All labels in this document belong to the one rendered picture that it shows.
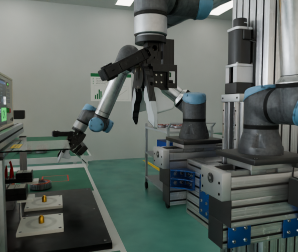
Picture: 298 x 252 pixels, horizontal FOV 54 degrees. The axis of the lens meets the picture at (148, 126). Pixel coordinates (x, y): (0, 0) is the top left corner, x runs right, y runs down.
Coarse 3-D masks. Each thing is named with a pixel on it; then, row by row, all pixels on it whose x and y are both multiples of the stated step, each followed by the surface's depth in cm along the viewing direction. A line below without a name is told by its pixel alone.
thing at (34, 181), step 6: (18, 174) 121; (24, 174) 121; (30, 174) 122; (6, 180) 119; (12, 180) 120; (18, 180) 120; (24, 180) 121; (30, 180) 122; (36, 180) 124; (6, 186) 120
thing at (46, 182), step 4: (40, 180) 162; (44, 180) 162; (48, 180) 161; (32, 184) 154; (36, 184) 154; (40, 184) 154; (44, 184) 155; (48, 184) 157; (32, 188) 154; (36, 188) 154; (40, 188) 154; (44, 188) 155
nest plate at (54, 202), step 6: (36, 198) 131; (48, 198) 131; (54, 198) 131; (60, 198) 131; (30, 204) 123; (36, 204) 123; (42, 204) 123; (48, 204) 123; (54, 204) 123; (60, 204) 123; (24, 210) 118; (30, 210) 119
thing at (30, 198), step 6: (12, 186) 101; (18, 186) 101; (24, 186) 101; (6, 192) 97; (12, 192) 98; (18, 192) 98; (24, 192) 99; (6, 198) 97; (12, 198) 98; (18, 198) 98; (24, 198) 99; (30, 198) 100
